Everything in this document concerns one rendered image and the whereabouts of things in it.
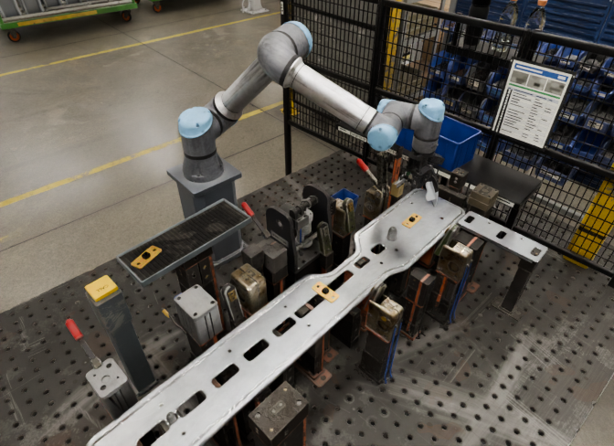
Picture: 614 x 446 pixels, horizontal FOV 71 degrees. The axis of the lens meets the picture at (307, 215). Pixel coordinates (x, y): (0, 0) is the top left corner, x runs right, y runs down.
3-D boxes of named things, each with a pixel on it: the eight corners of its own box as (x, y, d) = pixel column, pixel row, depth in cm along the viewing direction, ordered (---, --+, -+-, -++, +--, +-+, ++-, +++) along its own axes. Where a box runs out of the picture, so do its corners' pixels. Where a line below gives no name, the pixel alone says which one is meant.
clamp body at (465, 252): (445, 332, 154) (469, 263, 132) (417, 313, 161) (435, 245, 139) (457, 316, 159) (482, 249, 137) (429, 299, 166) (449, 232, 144)
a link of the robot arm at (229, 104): (186, 120, 158) (277, 22, 121) (209, 104, 168) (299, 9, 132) (209, 145, 161) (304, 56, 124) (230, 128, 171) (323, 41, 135)
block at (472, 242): (457, 307, 163) (476, 254, 145) (431, 292, 169) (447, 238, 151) (470, 293, 168) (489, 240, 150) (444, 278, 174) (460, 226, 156)
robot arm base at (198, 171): (175, 170, 162) (170, 146, 155) (210, 155, 169) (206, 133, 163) (196, 187, 153) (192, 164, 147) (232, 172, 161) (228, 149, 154)
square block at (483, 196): (466, 269, 178) (491, 199, 155) (449, 259, 182) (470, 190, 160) (475, 259, 183) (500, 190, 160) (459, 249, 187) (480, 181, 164)
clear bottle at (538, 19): (529, 60, 160) (548, 3, 147) (513, 57, 164) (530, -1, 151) (536, 57, 164) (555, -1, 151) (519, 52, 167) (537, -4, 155)
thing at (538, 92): (544, 152, 165) (576, 72, 145) (488, 132, 177) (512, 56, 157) (545, 149, 166) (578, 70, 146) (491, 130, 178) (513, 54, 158)
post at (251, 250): (259, 338, 152) (250, 257, 126) (250, 329, 154) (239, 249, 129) (269, 329, 154) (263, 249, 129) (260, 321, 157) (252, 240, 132)
